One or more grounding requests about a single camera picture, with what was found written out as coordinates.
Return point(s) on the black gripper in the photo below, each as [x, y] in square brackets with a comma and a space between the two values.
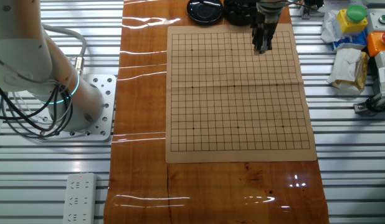
[264, 25]

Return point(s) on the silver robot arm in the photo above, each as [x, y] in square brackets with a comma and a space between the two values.
[18, 46]

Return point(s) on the tan paper Go board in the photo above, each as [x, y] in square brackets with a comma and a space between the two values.
[236, 102]

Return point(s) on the black bowl of Go stones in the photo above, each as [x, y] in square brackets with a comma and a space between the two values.
[237, 15]

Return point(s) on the aluminium pole with foot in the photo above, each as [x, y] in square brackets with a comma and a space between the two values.
[305, 14]

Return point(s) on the black bowl lid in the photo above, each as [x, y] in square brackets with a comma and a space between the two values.
[205, 14]

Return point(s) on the crumpled white plastic wrap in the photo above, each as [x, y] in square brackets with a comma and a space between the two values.
[329, 31]

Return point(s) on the white paper sheet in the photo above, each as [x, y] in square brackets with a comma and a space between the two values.
[339, 4]

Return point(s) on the blue pack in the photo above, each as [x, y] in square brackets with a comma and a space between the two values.
[351, 44]

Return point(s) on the yellow box green button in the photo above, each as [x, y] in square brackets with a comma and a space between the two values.
[351, 23]

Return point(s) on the yellow plastic packet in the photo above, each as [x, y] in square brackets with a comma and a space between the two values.
[362, 77]

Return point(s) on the orange box red button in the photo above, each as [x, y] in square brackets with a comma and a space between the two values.
[374, 43]

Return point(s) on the grey box silver button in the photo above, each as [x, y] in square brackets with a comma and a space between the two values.
[374, 26]

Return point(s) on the white control box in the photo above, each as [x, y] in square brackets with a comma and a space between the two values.
[382, 59]

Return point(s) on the wood grain table sheet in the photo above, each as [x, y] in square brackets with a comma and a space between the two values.
[142, 109]

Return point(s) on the white power strip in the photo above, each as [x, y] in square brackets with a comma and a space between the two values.
[80, 199]

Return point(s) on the camera stand foot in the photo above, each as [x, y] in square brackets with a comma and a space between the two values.
[364, 107]

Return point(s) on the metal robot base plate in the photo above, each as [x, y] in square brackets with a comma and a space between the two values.
[105, 102]

